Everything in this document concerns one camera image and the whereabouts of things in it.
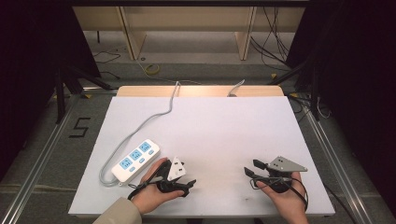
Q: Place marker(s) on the person's beige left sleeve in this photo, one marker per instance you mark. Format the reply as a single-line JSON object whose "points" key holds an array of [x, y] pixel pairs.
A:
{"points": [[120, 212]]}

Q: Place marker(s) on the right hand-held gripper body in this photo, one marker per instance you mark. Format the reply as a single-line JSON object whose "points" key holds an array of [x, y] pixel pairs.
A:
{"points": [[282, 169]]}

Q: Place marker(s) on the white power strip blue sockets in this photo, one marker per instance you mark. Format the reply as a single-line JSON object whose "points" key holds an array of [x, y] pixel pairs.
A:
{"points": [[135, 160]]}

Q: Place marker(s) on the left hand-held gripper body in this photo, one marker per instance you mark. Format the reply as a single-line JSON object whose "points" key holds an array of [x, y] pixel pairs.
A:
{"points": [[175, 170]]}

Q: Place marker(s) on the light wooden bench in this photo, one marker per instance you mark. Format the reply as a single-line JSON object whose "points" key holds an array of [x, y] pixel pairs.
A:
{"points": [[186, 21]]}

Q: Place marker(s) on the aluminium floor rail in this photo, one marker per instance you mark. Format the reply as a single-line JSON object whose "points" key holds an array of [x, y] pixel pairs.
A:
{"points": [[336, 161], [40, 158]]}

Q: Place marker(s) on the black stand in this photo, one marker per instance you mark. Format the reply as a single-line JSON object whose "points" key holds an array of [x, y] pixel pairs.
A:
{"points": [[67, 84], [306, 84]]}

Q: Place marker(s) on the person's right hand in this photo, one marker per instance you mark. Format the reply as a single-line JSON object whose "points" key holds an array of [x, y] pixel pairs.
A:
{"points": [[288, 202]]}

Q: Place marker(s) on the wooden table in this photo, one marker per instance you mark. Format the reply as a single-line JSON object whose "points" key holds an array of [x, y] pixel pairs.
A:
{"points": [[202, 90]]}

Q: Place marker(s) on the person's left hand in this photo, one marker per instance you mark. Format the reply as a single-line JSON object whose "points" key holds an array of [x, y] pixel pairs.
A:
{"points": [[151, 193]]}

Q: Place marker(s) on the white table mat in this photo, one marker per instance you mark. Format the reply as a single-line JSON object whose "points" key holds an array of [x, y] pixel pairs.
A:
{"points": [[214, 130]]}

